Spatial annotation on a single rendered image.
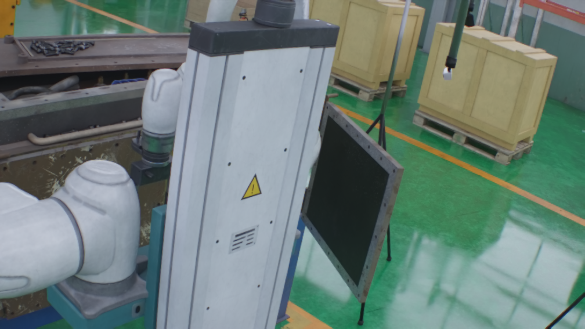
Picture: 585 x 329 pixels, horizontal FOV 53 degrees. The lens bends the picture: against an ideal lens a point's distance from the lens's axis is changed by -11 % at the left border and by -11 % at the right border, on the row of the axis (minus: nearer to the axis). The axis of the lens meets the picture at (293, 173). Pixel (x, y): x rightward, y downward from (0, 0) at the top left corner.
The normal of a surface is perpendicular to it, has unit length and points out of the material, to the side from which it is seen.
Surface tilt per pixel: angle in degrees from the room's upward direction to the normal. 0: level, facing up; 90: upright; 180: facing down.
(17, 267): 76
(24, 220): 22
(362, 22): 90
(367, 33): 90
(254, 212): 90
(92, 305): 14
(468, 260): 0
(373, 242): 90
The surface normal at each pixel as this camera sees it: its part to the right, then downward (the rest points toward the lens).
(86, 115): 0.73, 0.40
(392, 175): -0.92, -0.02
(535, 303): 0.18, -0.90
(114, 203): 0.67, 0.00
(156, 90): -0.26, 0.19
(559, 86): -0.64, 0.20
